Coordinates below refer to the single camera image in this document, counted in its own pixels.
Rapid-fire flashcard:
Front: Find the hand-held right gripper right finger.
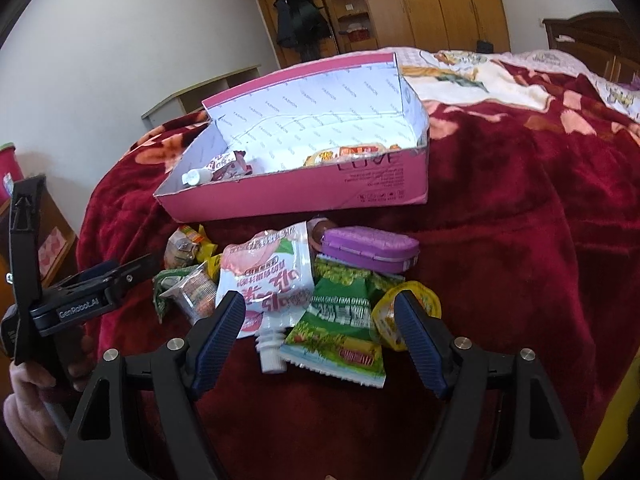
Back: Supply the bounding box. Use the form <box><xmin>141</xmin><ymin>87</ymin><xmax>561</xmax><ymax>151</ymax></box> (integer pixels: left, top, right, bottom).
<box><xmin>392</xmin><ymin>290</ymin><xmax>583</xmax><ymax>480</ymax></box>

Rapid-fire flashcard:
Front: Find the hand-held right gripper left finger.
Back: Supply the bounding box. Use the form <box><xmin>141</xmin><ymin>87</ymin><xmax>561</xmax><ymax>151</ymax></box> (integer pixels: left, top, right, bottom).
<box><xmin>60</xmin><ymin>290</ymin><xmax>247</xmax><ymax>480</ymax></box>

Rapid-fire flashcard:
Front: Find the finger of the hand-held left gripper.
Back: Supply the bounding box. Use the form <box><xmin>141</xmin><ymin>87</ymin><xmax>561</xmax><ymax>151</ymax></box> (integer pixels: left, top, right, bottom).
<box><xmin>9</xmin><ymin>175</ymin><xmax>47</xmax><ymax>366</ymax></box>
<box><xmin>60</xmin><ymin>254</ymin><xmax>157</xmax><ymax>306</ymax></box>

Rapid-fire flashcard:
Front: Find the green white snack packet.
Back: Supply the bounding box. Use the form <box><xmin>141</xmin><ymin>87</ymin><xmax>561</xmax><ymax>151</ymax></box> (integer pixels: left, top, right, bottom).
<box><xmin>152</xmin><ymin>267</ymin><xmax>201</xmax><ymax>323</ymax></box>

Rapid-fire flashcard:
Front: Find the yellow jelly cup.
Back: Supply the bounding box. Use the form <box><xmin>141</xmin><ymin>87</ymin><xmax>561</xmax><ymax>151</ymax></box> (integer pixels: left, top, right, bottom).
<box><xmin>371</xmin><ymin>281</ymin><xmax>442</xmax><ymax>352</ymax></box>

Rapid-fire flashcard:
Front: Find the clear orange snack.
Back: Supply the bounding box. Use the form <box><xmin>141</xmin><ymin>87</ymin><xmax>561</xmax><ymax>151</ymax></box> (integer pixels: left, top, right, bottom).
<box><xmin>160</xmin><ymin>265</ymin><xmax>221</xmax><ymax>326</ymax></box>

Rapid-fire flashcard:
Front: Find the pink white spout pouch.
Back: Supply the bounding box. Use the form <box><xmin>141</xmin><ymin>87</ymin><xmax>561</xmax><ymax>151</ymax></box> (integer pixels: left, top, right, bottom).
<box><xmin>215</xmin><ymin>222</ymin><xmax>316</xmax><ymax>376</ymax></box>

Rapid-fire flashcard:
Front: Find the purple case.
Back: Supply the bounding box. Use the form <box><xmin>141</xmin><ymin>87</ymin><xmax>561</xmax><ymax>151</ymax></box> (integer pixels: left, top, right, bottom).
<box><xmin>320</xmin><ymin>226</ymin><xmax>421</xmax><ymax>277</ymax></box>

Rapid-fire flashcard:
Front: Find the pink cardboard box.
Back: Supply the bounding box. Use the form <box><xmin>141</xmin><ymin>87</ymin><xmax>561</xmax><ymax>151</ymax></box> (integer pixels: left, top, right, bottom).
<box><xmin>152</xmin><ymin>50</ymin><xmax>431</xmax><ymax>223</ymax></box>

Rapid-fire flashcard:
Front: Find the person's left forearm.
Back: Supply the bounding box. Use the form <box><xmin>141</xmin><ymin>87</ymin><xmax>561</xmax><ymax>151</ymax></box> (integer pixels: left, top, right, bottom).
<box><xmin>0</xmin><ymin>380</ymin><xmax>68</xmax><ymax>480</ymax></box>

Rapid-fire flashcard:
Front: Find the person's left hand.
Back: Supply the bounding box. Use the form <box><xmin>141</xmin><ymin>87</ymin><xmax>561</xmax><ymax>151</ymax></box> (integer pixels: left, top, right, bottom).
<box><xmin>10</xmin><ymin>335</ymin><xmax>96</xmax><ymax>393</ymax></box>

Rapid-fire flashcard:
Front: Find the pink container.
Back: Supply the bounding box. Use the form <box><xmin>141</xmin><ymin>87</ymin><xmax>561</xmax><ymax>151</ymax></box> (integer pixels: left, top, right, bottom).
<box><xmin>0</xmin><ymin>142</ymin><xmax>21</xmax><ymax>196</ymax></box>

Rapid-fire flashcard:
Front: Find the small white bottle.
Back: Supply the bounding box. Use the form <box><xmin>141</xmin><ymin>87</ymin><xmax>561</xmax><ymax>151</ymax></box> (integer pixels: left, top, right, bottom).
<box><xmin>181</xmin><ymin>167</ymin><xmax>216</xmax><ymax>186</ymax></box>

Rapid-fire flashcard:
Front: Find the pink white snack packet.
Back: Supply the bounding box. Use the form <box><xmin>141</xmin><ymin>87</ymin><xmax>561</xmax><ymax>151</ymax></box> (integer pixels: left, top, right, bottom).
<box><xmin>207</xmin><ymin>151</ymin><xmax>253</xmax><ymax>181</ymax></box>

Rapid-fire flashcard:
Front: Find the red floral blanket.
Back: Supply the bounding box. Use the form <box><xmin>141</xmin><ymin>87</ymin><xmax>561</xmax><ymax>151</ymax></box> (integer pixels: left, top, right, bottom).
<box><xmin>75</xmin><ymin>47</ymin><xmax>640</xmax><ymax>480</ymax></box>

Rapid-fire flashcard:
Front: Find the white desk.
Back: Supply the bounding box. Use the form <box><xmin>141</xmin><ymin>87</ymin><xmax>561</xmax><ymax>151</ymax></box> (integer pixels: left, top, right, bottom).
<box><xmin>141</xmin><ymin>64</ymin><xmax>262</xmax><ymax>136</ymax></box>

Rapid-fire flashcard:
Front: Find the red orange snack packet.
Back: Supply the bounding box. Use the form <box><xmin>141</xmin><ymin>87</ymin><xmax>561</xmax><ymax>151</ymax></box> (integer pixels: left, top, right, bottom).
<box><xmin>337</xmin><ymin>144</ymin><xmax>401</xmax><ymax>157</ymax></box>

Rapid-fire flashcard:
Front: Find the black jacket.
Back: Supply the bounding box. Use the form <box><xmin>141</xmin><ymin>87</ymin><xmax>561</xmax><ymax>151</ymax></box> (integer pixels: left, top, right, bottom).
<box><xmin>272</xmin><ymin>0</ymin><xmax>333</xmax><ymax>58</ymax></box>

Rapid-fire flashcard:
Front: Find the wooden wardrobe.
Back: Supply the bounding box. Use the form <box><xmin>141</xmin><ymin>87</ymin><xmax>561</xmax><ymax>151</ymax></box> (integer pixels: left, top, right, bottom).
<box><xmin>225</xmin><ymin>0</ymin><xmax>511</xmax><ymax>68</ymax></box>

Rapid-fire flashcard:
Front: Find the dark wooden headboard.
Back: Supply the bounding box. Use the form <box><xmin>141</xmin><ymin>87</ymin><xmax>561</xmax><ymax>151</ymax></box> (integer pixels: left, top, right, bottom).
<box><xmin>542</xmin><ymin>12</ymin><xmax>640</xmax><ymax>86</ymax></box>

